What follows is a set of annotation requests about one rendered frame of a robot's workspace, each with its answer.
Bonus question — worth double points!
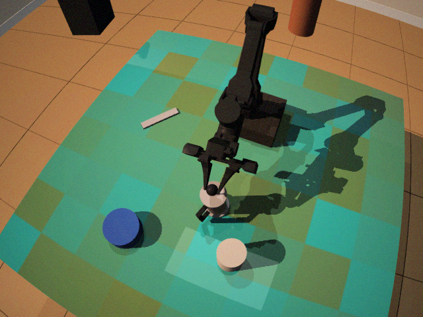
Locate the beige flat bar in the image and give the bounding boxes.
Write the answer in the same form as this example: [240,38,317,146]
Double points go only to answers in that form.
[141,108,179,129]

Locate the french press coffee maker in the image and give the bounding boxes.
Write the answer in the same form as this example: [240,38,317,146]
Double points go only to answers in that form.
[195,181,229,222]

